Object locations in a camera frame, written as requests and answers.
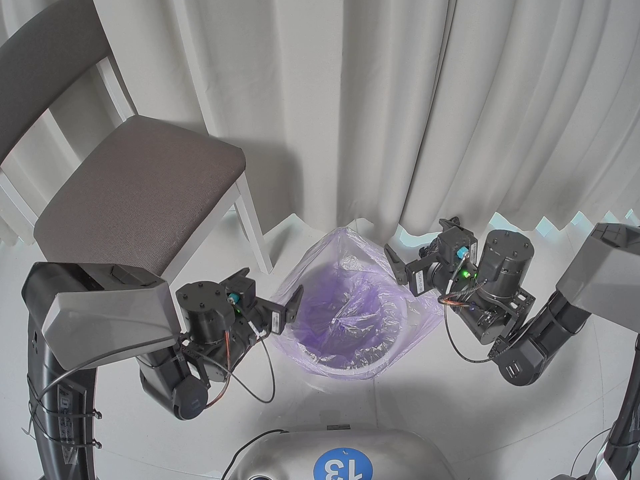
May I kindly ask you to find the white trash bin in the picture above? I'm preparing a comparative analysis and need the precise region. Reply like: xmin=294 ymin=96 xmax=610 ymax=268
xmin=287 ymin=263 xmax=411 ymax=374

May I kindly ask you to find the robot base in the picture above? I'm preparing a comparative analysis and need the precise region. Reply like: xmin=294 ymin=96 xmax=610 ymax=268
xmin=230 ymin=422 xmax=448 ymax=480

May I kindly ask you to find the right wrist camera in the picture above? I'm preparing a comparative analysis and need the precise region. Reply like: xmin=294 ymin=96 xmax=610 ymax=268
xmin=437 ymin=216 xmax=478 ymax=275

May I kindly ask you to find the grey and white chair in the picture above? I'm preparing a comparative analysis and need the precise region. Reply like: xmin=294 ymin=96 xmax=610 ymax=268
xmin=0 ymin=0 xmax=275 ymax=276

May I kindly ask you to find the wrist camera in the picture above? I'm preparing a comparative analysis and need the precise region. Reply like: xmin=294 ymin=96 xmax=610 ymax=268
xmin=437 ymin=216 xmax=478 ymax=275
xmin=222 ymin=267 xmax=256 ymax=315

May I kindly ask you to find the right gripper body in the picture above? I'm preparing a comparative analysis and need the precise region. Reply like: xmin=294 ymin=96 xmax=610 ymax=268
xmin=406 ymin=257 xmax=451 ymax=297

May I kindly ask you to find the purple plastic bag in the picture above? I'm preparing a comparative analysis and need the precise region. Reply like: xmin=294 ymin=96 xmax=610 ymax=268
xmin=270 ymin=227 xmax=446 ymax=381

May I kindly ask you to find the black cable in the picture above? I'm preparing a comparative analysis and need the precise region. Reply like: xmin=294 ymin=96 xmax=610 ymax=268
xmin=220 ymin=335 xmax=277 ymax=404
xmin=443 ymin=300 xmax=516 ymax=365
xmin=222 ymin=429 xmax=291 ymax=480

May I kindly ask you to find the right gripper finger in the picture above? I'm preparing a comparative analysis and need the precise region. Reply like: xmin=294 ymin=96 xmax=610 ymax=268
xmin=384 ymin=245 xmax=410 ymax=285

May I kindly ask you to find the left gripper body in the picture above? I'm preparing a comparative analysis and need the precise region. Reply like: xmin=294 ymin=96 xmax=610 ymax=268
xmin=239 ymin=301 xmax=289 ymax=345

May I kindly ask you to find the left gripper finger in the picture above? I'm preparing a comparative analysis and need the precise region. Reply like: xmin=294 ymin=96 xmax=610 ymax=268
xmin=284 ymin=284 xmax=305 ymax=326

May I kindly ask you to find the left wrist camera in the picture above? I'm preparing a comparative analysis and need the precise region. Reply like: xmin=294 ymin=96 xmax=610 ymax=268
xmin=222 ymin=267 xmax=256 ymax=315

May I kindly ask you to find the white curtain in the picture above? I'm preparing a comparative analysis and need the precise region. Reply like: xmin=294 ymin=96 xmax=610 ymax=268
xmin=397 ymin=0 xmax=640 ymax=241
xmin=0 ymin=0 xmax=463 ymax=244

